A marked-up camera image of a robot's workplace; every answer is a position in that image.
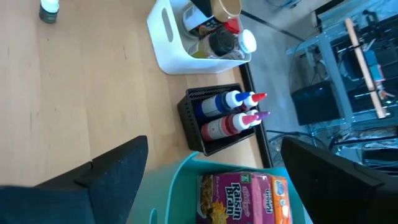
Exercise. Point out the black equipment case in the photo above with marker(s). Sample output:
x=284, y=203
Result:
x=315, y=104

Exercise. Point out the small dark bottle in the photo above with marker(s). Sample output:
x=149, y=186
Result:
x=49, y=15

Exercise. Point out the black-lidded herb jar green label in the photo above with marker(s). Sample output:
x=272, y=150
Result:
x=222, y=42

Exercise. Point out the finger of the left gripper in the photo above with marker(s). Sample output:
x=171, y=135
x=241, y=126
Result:
x=203, y=6

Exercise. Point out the red-capped spice bottle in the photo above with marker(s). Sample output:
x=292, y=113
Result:
x=233, y=26

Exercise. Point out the pink-tipped squeeze bottle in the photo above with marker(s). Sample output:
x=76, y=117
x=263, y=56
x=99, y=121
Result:
x=220, y=127

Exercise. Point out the purple-tipped squeeze bottle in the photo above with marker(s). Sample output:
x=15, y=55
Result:
x=262, y=115

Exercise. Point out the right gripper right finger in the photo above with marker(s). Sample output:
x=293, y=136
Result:
x=335, y=193

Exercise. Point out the white plastic bin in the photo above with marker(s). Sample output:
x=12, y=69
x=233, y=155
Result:
x=174, y=56

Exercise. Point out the teal plastic bin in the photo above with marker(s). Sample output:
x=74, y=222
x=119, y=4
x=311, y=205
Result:
x=183, y=186

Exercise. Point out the long wooden stick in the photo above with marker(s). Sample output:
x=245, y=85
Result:
x=365, y=68

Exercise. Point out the grey metal shelving rack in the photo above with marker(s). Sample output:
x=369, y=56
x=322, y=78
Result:
x=326, y=53

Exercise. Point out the black slotted plastic basket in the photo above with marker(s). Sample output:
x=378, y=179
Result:
x=189, y=124

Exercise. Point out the black aluminium table frame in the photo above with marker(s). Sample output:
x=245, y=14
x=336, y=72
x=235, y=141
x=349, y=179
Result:
x=266, y=158

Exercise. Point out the white-lidded spice jar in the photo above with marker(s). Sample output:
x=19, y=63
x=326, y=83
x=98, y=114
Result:
x=247, y=42

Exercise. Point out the red-tipped squeeze bottle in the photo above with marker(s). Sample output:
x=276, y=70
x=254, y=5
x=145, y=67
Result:
x=256, y=98

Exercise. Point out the blue-tipped squeeze bottle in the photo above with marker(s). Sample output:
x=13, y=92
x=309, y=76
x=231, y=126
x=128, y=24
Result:
x=214, y=105

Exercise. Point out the pink Raisin Bran cereal box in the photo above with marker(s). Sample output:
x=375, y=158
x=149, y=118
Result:
x=236, y=199

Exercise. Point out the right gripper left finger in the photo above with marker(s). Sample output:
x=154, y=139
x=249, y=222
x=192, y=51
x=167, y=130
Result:
x=93, y=196

